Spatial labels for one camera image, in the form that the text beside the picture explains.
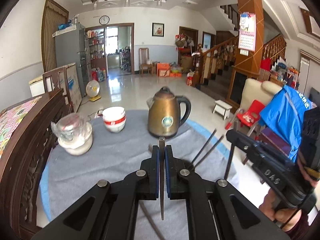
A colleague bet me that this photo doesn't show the small white stool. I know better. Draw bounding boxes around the small white stool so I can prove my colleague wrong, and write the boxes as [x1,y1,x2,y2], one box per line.
[213,100,233,120]

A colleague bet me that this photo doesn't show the carved dark wooden chair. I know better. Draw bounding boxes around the carved dark wooden chair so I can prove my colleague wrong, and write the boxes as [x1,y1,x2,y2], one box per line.
[1,89,68,239]

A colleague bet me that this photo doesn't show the red white bowl stack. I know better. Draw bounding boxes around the red white bowl stack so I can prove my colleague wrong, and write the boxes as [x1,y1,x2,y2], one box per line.
[102,107,126,133]

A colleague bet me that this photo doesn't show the wooden staircase railing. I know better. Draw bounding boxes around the wooden staircase railing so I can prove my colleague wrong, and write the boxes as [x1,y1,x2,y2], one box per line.
[197,3,241,86]

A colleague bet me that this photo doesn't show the blue plastic cover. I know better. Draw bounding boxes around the blue plastic cover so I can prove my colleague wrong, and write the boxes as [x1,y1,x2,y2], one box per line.
[259,85,313,161]

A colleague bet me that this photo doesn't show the white electric fan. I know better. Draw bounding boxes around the white electric fan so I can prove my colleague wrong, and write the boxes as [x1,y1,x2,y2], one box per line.
[86,80,101,102]

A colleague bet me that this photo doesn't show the person's right hand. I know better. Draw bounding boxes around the person's right hand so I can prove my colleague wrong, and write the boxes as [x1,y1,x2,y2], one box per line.
[258,152,320,233]

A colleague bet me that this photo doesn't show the wooden dining chair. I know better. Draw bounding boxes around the wooden dining chair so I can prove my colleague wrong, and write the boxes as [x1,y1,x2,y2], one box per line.
[139,48,153,76]

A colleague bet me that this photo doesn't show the wall calendar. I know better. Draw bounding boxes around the wall calendar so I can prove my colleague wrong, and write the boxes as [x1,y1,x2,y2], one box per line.
[238,12,256,51]

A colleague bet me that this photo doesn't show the grey refrigerator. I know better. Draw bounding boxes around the grey refrigerator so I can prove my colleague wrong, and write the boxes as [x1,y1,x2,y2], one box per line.
[52,23,92,97]

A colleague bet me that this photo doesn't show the round wall clock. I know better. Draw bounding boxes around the round wall clock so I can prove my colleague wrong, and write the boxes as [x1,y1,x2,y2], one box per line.
[99,15,110,25]

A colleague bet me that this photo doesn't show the red plastic child chair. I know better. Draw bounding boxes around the red plastic child chair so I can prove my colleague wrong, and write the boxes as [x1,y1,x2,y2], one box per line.
[225,100,265,139]

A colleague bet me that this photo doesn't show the clear plastic bag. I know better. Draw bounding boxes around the clear plastic bag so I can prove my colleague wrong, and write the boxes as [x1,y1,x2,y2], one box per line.
[50,113,86,141]

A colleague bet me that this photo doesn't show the brass electric kettle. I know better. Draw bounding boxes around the brass electric kettle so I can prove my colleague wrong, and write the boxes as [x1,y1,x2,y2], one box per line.
[146,86,191,138]

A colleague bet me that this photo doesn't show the orange cardboard box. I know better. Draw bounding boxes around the orange cardboard box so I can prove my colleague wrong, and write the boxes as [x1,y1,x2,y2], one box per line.
[157,63,170,77]

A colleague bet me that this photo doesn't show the framed wall picture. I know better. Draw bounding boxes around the framed wall picture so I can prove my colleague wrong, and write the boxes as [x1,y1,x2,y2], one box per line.
[152,23,164,37]

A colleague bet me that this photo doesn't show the cream sofa chair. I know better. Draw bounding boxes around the cream sofa chair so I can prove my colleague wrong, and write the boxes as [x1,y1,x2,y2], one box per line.
[240,78,282,110]

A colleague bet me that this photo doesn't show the grey table cloth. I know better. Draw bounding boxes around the grey table cloth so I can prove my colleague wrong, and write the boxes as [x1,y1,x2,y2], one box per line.
[40,110,229,239]

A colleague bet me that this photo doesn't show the white plastic basin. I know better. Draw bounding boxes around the white plastic basin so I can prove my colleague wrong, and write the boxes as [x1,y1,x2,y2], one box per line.
[58,122,93,156]

